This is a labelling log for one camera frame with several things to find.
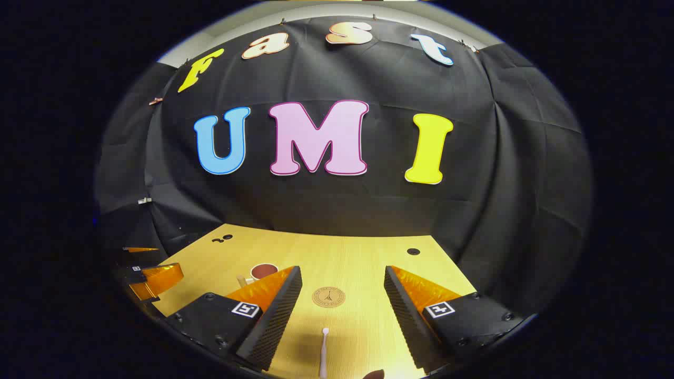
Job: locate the wooden desktop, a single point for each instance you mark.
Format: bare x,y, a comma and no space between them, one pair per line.
342,263

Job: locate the beige cup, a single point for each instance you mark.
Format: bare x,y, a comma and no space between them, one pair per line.
263,271

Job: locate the black backdrop cloth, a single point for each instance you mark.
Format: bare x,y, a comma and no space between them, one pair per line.
368,210

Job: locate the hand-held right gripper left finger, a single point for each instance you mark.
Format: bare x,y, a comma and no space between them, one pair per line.
281,316

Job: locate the round wooden coaster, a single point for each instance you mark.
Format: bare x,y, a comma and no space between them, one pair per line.
328,297

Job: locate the small copper cloth clip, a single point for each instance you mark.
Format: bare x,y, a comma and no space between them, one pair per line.
156,100

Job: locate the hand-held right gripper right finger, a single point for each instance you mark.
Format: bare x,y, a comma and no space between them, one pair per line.
403,316

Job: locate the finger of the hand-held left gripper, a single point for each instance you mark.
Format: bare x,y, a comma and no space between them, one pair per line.
158,279
139,249

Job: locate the white toothbrush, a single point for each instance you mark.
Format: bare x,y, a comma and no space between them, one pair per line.
323,352

